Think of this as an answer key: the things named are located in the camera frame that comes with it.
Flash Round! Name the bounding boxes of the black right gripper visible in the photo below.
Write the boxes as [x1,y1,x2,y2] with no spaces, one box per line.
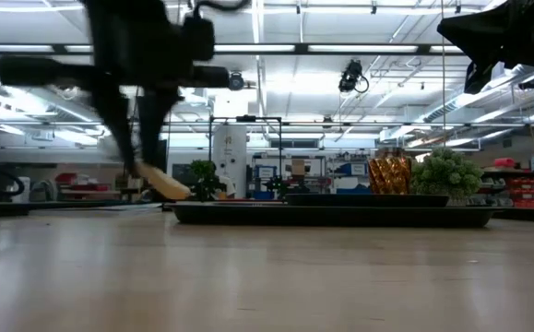
[436,0,519,96]

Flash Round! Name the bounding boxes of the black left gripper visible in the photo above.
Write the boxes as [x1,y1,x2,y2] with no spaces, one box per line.
[0,17,231,179]

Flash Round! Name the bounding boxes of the beige utensil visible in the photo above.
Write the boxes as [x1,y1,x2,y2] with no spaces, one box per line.
[132,160,193,202]

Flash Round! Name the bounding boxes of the black rectangular tray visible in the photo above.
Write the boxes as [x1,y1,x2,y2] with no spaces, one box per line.
[167,201,501,230]

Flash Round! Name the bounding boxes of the small dark green plant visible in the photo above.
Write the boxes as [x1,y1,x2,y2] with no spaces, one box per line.
[187,159,227,203]
[265,174,291,202]

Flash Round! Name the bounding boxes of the white cylindrical tank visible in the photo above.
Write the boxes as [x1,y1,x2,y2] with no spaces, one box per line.
[211,124,249,199]

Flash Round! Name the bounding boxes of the green broccoli head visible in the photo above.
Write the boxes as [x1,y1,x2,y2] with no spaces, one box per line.
[409,147,485,208]

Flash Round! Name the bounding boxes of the small round black device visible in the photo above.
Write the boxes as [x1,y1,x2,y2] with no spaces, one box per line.
[228,71,246,92]

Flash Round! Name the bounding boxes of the white container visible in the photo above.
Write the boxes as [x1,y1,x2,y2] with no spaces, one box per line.
[9,175,32,205]

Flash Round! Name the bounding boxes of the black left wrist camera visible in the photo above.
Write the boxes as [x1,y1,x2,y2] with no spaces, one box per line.
[181,12,217,64]

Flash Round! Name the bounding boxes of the black tubular frame stand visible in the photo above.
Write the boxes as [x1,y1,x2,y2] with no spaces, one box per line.
[207,114,285,197]

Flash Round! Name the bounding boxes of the black overhead camera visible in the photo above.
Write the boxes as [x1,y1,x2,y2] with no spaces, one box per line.
[338,58,371,95]

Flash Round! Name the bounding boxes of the black overhead frame beam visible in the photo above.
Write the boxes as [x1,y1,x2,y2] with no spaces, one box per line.
[0,42,469,57]

